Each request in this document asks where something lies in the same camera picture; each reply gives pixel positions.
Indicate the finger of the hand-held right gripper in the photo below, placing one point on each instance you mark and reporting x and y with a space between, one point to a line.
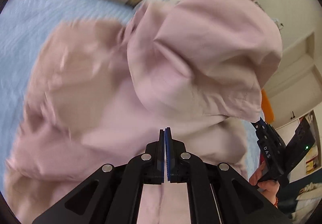
263 128

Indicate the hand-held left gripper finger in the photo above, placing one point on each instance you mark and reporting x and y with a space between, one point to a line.
168 156
162 156

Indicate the pink hooded jacket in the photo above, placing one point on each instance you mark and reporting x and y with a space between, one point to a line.
176 63

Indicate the person's right hand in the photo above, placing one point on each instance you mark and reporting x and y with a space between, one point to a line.
269 188

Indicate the light blue quilted blanket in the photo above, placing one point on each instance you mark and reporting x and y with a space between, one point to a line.
25 38

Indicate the white wall outlet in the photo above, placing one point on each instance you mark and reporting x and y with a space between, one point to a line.
278 24

